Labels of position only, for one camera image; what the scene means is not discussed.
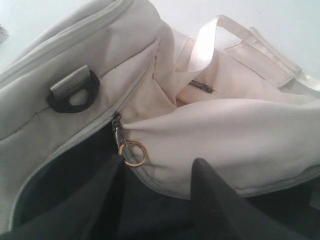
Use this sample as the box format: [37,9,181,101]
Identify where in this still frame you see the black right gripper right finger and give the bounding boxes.
[191,158,320,240]

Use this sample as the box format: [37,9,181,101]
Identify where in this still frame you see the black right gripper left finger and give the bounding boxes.
[0,155,125,240]

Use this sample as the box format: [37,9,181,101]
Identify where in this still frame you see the gold key ring zipper pull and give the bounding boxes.
[111,112,148,168]

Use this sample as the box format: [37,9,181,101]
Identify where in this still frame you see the cream fabric duffel bag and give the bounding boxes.
[0,0,320,235]

